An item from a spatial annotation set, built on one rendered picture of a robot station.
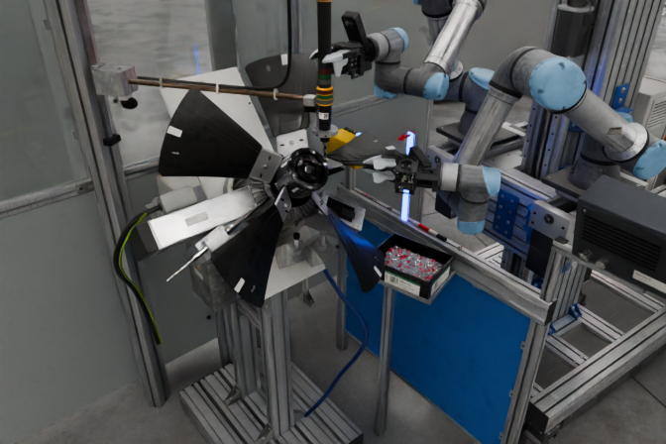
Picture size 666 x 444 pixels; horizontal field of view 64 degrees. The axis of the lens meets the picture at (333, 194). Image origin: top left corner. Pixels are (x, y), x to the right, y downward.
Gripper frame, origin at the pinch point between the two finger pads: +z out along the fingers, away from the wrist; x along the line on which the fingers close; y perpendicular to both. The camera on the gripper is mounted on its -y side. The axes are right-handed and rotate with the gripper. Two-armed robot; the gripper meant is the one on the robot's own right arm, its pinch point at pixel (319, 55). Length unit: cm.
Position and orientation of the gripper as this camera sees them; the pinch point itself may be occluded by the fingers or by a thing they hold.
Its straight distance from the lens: 136.0
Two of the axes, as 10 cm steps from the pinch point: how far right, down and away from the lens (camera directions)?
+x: -7.7, -3.2, 5.6
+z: -6.4, 3.7, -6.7
